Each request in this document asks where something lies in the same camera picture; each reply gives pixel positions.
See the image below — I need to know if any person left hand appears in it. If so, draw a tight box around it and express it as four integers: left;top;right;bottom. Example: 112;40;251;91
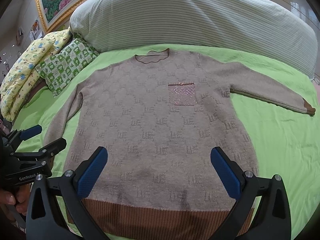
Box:
1;184;30;222

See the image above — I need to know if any yellow cartoon print quilt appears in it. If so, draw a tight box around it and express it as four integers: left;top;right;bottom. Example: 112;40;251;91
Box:
1;29;72;122

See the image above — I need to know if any green white patterned pillow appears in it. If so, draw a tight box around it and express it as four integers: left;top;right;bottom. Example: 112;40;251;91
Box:
35;38;99;96

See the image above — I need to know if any green bed sheet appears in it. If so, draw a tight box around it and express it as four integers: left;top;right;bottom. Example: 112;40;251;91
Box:
13;44;319;237

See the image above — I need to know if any grey striped large pillow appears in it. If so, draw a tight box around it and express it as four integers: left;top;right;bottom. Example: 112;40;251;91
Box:
69;0;318;78

